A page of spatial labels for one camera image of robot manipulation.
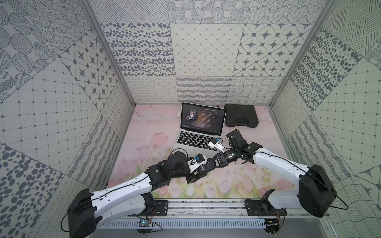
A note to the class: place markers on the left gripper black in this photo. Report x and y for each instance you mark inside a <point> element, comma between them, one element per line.
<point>201,169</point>

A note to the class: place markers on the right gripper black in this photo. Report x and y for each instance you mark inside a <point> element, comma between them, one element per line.
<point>221,159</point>

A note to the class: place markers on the black wireless mouse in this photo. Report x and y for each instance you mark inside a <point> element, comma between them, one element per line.
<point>207,167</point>

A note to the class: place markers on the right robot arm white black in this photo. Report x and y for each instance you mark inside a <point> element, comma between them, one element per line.
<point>313,191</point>

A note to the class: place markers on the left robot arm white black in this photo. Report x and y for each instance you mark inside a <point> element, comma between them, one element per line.
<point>89,209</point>

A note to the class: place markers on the silver laptop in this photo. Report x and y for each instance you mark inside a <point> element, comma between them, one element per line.
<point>199,126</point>

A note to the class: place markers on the black plastic tool case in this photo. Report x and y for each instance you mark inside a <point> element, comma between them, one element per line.
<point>241,115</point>

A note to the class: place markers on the floral pink table mat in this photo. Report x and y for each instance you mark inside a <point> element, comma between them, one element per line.
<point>150,138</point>

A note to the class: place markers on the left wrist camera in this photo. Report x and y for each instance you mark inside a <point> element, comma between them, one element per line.
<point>196,162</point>

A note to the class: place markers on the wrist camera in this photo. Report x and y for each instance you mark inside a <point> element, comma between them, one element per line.
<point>216,144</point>
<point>196,162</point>

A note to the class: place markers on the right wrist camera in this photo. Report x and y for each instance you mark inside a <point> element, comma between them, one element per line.
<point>216,144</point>

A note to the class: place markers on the aluminium mounting rail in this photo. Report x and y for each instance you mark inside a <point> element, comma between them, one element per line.
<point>187,207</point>

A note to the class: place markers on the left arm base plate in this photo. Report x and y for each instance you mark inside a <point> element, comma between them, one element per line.
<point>155,208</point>

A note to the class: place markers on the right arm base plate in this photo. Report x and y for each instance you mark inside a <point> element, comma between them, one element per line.
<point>262,208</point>

